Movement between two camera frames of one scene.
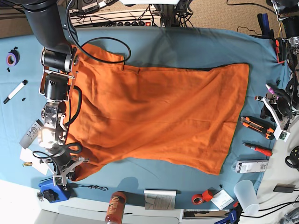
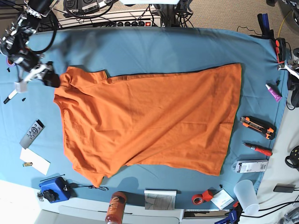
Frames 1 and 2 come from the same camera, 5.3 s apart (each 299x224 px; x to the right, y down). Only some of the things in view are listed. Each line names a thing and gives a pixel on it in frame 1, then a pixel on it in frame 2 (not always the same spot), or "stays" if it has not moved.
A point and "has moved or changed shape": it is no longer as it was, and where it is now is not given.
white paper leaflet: x=222 y=199 stays
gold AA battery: x=27 y=164 stays
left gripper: x=62 y=165 -> x=31 y=61
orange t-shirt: x=184 y=115 has moved or changed shape
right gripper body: x=282 y=111 -> x=292 y=68
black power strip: x=148 y=23 stays
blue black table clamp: x=266 y=32 stays
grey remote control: x=31 y=135 stays
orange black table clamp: x=281 y=50 stays
